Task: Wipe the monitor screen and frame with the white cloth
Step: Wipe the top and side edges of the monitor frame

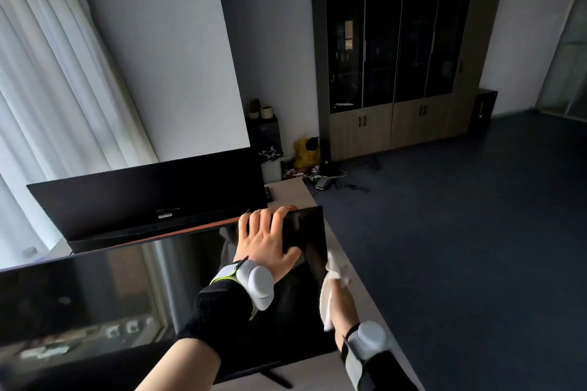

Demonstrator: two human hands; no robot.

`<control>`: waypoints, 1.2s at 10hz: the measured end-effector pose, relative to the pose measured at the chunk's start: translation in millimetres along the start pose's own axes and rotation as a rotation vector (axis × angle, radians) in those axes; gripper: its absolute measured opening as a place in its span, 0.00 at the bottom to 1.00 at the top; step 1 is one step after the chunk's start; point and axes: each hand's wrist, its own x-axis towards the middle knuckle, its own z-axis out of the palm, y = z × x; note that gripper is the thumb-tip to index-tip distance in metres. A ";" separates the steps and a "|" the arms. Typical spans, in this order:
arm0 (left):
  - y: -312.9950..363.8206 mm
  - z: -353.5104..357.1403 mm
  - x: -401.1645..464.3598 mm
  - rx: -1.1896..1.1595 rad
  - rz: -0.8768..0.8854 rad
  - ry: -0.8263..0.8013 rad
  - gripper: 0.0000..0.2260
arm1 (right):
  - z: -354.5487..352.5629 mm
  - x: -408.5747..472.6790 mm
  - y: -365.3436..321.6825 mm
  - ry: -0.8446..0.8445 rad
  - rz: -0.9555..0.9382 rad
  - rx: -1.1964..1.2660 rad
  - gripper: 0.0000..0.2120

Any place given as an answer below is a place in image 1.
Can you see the small dark side cabinet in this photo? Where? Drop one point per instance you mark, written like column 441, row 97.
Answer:
column 484, row 109

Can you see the glass partition door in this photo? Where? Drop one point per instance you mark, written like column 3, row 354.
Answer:
column 564, row 51

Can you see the person's left thumb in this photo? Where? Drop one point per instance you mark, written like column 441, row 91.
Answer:
column 293, row 258

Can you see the black and white cloth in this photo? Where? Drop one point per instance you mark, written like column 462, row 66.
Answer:
column 269, row 153

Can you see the black glossy computer monitor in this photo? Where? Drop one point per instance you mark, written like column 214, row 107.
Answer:
column 114, row 294

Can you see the person's right hand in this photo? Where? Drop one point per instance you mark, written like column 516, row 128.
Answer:
column 345, row 308

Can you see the person's right forearm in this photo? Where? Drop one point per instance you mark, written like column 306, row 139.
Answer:
column 390, row 374

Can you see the black drawer pedestal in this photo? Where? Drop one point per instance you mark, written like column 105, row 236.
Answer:
column 265, row 133

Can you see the yellow bag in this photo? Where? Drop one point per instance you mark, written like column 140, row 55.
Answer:
column 305, row 154

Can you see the person's left middle finger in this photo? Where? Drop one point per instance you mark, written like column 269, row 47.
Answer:
column 266, row 220

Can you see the person's left hand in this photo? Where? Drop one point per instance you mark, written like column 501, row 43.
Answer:
column 261, row 246

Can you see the beige tape roll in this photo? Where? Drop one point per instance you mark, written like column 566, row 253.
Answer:
column 266, row 112

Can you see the white wrist tracker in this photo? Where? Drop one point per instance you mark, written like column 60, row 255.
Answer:
column 370, row 339
column 257, row 280

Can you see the tall dark glass-door cabinet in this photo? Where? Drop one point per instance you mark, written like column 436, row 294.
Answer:
column 399, row 65

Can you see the black monitor with rear vents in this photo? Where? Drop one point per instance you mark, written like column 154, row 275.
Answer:
column 146, row 196

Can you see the person's left little finger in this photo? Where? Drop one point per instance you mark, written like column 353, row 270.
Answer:
column 243, row 226

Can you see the white left wrist tracker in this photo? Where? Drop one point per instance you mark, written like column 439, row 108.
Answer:
column 257, row 280

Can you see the white cleaning cloth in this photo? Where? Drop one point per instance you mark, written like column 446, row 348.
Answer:
column 326, row 299

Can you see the person's left forearm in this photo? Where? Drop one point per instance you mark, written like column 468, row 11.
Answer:
column 201, row 340

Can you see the white sheer curtain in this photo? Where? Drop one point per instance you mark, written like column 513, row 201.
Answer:
column 55, row 97

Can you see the dark cup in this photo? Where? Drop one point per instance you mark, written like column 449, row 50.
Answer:
column 254, row 109

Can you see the white power strip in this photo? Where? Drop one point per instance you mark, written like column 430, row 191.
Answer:
column 322, row 183

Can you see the white right wrist tracker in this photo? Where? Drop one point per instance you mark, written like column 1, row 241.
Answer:
column 370, row 339

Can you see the white waste bin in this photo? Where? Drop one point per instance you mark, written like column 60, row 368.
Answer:
column 271, row 170

